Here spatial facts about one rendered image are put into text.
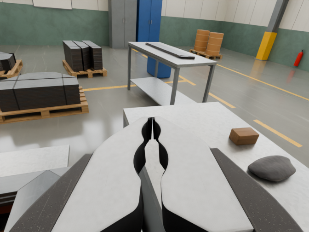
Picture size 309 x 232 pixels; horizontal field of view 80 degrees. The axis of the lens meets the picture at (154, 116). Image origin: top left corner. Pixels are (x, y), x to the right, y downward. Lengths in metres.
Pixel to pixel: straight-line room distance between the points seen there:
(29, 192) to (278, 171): 0.91
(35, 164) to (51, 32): 7.50
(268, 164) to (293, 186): 0.09
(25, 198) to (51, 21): 7.82
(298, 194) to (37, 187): 0.94
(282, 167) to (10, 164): 1.25
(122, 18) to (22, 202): 7.68
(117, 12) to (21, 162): 7.30
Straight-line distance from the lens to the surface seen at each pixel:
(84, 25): 8.52
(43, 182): 0.93
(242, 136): 0.85
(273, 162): 0.82
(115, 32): 8.13
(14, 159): 1.29
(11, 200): 0.96
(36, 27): 8.47
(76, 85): 3.02
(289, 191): 0.78
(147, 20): 8.56
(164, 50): 3.12
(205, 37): 8.61
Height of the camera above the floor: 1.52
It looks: 30 degrees down
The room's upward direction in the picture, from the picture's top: 6 degrees clockwise
